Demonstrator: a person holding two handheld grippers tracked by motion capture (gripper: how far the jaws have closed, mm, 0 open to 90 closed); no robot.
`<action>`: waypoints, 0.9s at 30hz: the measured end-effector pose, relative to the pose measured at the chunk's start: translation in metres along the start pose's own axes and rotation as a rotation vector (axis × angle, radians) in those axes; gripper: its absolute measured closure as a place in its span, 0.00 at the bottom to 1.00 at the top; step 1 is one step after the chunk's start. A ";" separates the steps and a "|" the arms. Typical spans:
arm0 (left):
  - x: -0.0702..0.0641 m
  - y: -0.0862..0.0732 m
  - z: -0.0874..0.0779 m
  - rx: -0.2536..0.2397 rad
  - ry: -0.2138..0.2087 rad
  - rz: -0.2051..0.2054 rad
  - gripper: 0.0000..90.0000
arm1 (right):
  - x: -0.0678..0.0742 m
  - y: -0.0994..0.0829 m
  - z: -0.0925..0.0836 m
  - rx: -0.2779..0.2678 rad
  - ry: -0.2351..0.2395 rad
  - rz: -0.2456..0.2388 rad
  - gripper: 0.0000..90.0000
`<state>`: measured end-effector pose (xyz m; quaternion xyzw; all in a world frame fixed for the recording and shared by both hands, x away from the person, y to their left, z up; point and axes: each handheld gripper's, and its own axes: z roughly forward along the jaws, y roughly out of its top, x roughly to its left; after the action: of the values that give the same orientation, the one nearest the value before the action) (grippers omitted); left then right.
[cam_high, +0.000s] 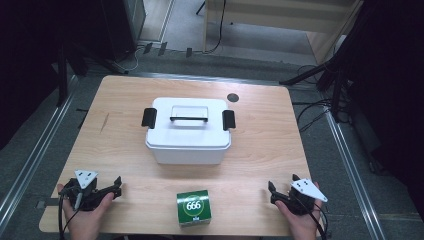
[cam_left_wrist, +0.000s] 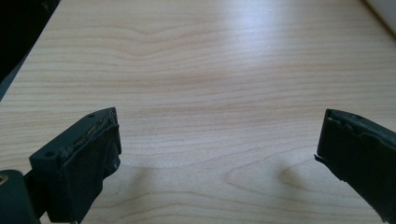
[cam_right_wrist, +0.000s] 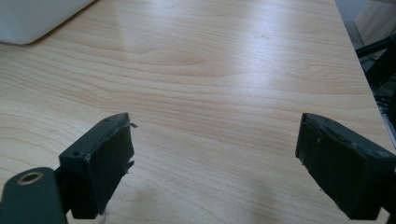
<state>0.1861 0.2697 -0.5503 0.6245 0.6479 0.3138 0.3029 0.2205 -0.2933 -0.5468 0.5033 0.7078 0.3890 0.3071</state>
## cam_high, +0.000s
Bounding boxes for hand-held gripper cable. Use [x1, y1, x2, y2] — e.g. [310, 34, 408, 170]
[298, 194, 330, 240]
[57, 191, 83, 240]

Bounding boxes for green square carton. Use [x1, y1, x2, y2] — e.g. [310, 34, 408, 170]
[176, 189, 213, 228]

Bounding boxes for left hand-held gripper cable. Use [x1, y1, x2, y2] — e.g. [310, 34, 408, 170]
[57, 191, 83, 240]

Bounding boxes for white lid with black latches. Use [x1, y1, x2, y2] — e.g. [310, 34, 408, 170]
[140, 96, 237, 150]

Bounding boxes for black hanging cable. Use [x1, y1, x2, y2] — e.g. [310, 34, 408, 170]
[202, 0, 228, 55]

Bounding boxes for black tripod stand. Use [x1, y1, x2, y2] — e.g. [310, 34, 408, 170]
[279, 49, 355, 125]

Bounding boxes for person's right hand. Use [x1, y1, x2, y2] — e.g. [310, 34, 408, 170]
[274, 181, 324, 236]

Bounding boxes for white floor cable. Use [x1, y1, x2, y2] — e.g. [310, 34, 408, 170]
[122, 45, 145, 73]

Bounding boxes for right hand-held gripper cable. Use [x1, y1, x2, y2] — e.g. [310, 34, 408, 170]
[298, 194, 330, 240]

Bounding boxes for person's left hand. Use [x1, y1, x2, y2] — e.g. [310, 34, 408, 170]
[56, 183, 116, 235]

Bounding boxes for light wooden furniture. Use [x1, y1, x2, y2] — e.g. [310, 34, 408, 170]
[202, 0, 364, 65]

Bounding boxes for metal floor rail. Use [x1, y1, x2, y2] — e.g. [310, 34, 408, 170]
[0, 75, 80, 232]
[324, 110, 388, 240]

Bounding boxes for white plastic storage box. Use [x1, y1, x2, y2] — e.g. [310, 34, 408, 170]
[145, 141, 232, 165]

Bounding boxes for dark cabinet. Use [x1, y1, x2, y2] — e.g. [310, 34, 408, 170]
[99, 0, 148, 62]

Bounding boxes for black floor cables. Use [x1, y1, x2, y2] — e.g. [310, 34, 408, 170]
[292, 64, 335, 133]

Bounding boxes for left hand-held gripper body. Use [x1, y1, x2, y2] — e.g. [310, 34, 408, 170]
[62, 169, 116, 212]

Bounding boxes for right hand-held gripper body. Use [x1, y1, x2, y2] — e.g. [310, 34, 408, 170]
[283, 178, 329, 216]

